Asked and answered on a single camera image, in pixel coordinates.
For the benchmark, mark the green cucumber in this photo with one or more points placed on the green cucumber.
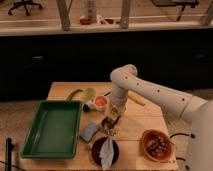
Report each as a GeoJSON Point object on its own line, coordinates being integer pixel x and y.
{"type": "Point", "coordinates": [73, 93]}

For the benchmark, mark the black stand post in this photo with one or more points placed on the black stand post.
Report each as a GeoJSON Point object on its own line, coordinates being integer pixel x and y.
{"type": "Point", "coordinates": [8, 154]}

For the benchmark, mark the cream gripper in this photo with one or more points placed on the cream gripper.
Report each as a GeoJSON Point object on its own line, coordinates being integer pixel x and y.
{"type": "Point", "coordinates": [115, 110]}

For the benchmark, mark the dark brown plate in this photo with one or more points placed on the dark brown plate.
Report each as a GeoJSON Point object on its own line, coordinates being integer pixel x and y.
{"type": "Point", "coordinates": [96, 148]}

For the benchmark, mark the metal cup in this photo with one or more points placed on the metal cup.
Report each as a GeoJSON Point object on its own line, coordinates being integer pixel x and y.
{"type": "Point", "coordinates": [107, 124]}

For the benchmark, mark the yellow banana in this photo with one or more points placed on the yellow banana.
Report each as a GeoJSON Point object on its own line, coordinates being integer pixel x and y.
{"type": "Point", "coordinates": [136, 99]}

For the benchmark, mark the small dark toy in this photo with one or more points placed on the small dark toy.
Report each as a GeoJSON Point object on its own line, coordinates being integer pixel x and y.
{"type": "Point", "coordinates": [88, 106]}

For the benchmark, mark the orange bowl with nuts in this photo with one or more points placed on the orange bowl with nuts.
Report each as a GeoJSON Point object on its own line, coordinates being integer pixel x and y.
{"type": "Point", "coordinates": [156, 146]}

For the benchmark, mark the green plastic tray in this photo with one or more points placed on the green plastic tray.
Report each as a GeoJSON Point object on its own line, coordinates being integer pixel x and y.
{"type": "Point", "coordinates": [54, 131]}

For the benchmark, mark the black office chair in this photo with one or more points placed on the black office chair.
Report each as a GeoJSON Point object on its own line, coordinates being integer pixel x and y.
{"type": "Point", "coordinates": [24, 3]}

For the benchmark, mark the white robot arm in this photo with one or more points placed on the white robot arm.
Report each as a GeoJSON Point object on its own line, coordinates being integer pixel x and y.
{"type": "Point", "coordinates": [192, 109]}

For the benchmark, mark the grey cloth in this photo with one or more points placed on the grey cloth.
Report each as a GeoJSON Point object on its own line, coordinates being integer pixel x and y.
{"type": "Point", "coordinates": [107, 153]}

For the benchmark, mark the white cup with orange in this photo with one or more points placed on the white cup with orange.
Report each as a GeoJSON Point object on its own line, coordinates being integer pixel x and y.
{"type": "Point", "coordinates": [100, 103]}

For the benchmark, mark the light green plush toy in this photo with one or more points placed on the light green plush toy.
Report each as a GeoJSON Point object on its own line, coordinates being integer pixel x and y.
{"type": "Point", "coordinates": [89, 94]}

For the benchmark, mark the blue grey sponge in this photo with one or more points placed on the blue grey sponge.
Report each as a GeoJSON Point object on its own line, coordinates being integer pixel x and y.
{"type": "Point", "coordinates": [89, 131]}

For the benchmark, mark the red bowl on shelf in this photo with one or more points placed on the red bowl on shelf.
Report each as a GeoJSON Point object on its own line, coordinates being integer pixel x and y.
{"type": "Point", "coordinates": [84, 21]}

